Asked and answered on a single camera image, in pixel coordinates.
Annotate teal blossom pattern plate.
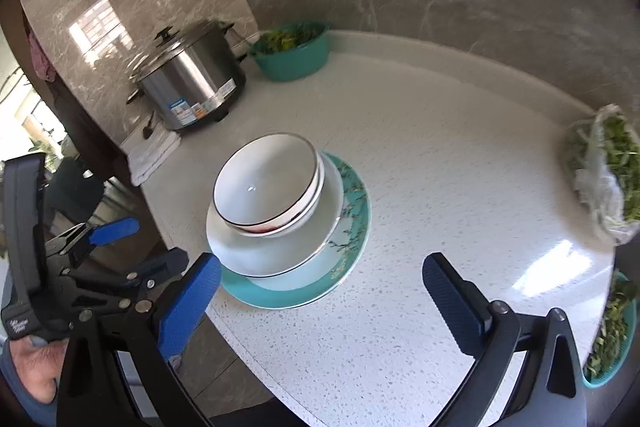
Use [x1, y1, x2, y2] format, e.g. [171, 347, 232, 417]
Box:
[206, 152, 371, 310]

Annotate person's left hand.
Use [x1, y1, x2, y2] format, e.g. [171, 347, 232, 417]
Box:
[9, 337, 68, 404]

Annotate stainless steel rice cooker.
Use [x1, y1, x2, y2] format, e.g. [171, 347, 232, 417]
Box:
[126, 20, 246, 132]

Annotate teal plastic colander basket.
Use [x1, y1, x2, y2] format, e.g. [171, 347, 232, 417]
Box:
[248, 20, 330, 82]

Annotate plastic bag of greens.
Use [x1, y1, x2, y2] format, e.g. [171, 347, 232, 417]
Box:
[561, 104, 639, 245]

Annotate green leafy vegetables in colander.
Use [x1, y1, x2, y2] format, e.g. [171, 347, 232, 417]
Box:
[252, 23, 326, 55]

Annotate folded white towel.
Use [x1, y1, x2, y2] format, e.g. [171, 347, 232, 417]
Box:
[127, 126, 181, 186]

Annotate white bowl with pink flowers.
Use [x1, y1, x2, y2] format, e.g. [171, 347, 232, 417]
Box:
[213, 133, 324, 236]

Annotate plain white deep bowl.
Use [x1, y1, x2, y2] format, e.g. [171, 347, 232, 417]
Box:
[205, 152, 346, 279]

